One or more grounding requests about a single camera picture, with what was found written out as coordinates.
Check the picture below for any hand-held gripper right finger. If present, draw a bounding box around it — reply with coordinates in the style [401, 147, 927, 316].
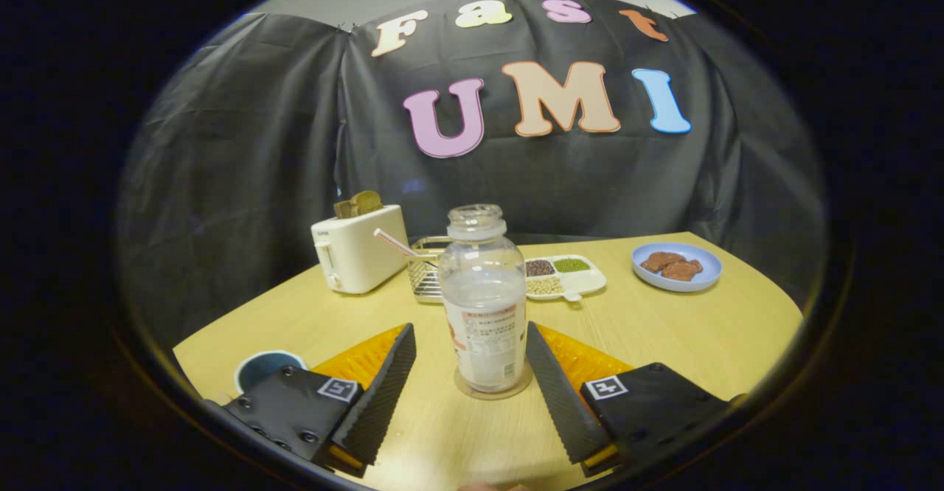
[525, 321, 746, 478]

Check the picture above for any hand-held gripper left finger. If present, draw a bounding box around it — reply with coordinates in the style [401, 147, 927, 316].
[221, 322, 417, 477]

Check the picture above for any round brown coaster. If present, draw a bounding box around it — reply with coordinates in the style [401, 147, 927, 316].
[453, 364, 534, 401]

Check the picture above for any clear plastic juice bottle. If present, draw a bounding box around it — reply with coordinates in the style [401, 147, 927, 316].
[438, 204, 529, 394]

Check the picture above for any pale blue cup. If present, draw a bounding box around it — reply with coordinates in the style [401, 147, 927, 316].
[234, 350, 308, 396]

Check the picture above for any white divided dish with beans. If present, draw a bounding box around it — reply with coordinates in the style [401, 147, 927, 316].
[524, 254, 608, 302]

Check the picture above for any light wooden table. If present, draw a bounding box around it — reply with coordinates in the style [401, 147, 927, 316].
[173, 231, 803, 491]

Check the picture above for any white toaster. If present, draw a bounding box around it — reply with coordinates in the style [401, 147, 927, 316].
[310, 204, 411, 295]

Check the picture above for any red striped straw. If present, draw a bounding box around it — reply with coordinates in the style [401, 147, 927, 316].
[373, 228, 418, 258]

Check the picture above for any blue plate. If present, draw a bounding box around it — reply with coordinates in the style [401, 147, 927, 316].
[631, 242, 723, 293]

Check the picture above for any brown meat piece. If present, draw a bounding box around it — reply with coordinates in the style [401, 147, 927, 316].
[640, 251, 687, 273]
[661, 259, 704, 282]

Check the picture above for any brown bread slice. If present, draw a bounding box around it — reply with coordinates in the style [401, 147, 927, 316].
[333, 190, 384, 219]

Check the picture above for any black backdrop cloth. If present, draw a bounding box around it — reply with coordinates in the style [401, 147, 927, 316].
[114, 0, 827, 344]

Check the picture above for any wire basket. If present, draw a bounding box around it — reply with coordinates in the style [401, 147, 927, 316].
[407, 236, 452, 305]

